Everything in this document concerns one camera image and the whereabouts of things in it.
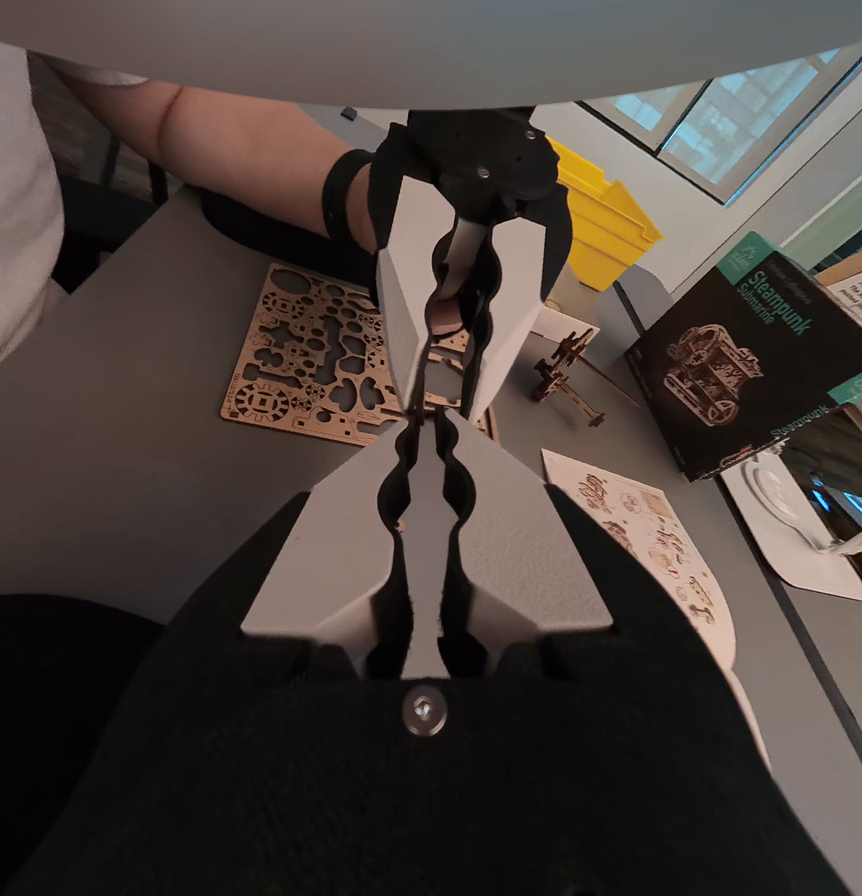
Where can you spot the illustrated instruction booklet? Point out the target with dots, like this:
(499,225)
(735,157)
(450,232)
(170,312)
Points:
(655,546)

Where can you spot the dark model kit box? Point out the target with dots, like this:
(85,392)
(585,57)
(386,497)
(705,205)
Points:
(739,364)

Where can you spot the person's left hand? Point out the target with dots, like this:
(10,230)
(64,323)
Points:
(448,315)

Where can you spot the black wristband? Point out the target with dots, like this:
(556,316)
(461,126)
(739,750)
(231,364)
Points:
(343,196)

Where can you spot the grid window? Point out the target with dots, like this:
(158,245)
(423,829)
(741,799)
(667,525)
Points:
(718,126)

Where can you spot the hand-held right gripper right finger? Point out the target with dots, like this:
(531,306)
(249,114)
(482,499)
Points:
(529,560)

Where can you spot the yellow plastic bin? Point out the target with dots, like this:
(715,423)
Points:
(606,217)

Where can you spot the paper sign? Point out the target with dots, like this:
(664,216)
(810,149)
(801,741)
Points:
(854,280)

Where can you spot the white cardboard tray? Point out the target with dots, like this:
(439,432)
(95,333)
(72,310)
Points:
(567,325)

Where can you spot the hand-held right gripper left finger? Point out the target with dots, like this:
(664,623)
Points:
(326,560)

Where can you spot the person's left forearm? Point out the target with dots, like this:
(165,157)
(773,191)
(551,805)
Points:
(228,147)

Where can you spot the partly built wooden model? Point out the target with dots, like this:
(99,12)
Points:
(557,378)

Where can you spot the laser-cut wooden parts sheet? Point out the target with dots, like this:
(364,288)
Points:
(263,378)

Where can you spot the person's black trousers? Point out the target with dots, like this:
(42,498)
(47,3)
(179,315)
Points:
(53,735)

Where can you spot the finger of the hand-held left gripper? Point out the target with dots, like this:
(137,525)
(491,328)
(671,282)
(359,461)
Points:
(518,294)
(403,280)

